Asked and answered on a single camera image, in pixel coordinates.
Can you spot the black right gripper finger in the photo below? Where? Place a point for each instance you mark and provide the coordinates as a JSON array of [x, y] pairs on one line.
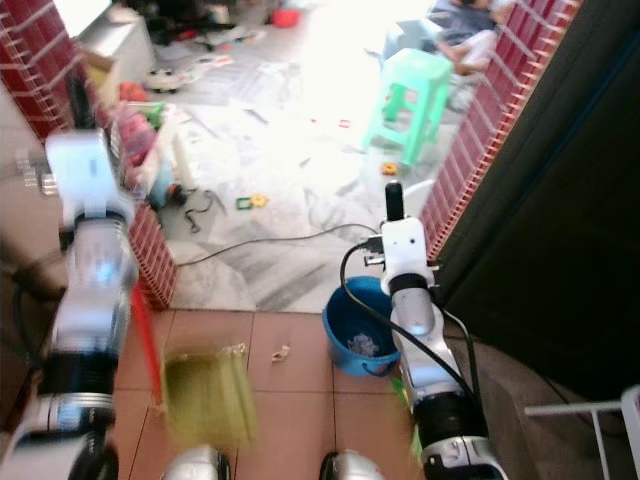
[[394, 202]]

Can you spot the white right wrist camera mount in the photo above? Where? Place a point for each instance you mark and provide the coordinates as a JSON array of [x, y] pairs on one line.
[[407, 248]]

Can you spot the sitting person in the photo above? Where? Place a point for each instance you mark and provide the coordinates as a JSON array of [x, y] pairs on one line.
[[470, 35]]

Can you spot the tan rubber band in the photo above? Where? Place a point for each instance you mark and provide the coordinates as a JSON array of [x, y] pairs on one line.
[[280, 352]]

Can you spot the white toy car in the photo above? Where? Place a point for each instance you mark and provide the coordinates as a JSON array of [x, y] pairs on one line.
[[163, 80]]

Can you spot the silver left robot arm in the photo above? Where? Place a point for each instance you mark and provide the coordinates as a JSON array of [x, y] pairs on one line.
[[95, 300]]

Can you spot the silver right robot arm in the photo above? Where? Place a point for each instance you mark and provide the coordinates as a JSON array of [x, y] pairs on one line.
[[435, 380]]

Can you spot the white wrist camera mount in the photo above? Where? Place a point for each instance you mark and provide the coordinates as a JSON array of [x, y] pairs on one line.
[[85, 170], [407, 248]]

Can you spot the silver right robot foot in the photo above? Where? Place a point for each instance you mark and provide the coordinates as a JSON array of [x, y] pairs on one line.
[[355, 468]]

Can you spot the yellow green toy piece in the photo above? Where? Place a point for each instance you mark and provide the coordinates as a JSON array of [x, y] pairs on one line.
[[251, 202]]

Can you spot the silver robot foot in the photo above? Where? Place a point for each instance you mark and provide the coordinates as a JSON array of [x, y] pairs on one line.
[[196, 466], [355, 468]]

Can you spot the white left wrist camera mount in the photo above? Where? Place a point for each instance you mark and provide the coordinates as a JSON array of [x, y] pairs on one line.
[[85, 170]]

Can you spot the small orange toy piece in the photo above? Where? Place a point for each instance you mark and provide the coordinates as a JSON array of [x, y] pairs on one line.
[[389, 168]]

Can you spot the silver left robot foot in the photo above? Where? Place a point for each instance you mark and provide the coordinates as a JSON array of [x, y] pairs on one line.
[[196, 466]]

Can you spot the green plastic stool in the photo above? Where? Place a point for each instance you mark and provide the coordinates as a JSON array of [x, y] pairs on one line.
[[410, 95]]

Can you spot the blue plastic bucket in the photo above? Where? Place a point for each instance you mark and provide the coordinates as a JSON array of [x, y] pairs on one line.
[[360, 330]]

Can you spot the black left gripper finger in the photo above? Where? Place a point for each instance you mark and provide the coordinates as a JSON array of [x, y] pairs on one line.
[[80, 102]]

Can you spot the red plastic bowl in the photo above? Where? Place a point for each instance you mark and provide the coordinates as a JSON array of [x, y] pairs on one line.
[[286, 17]]

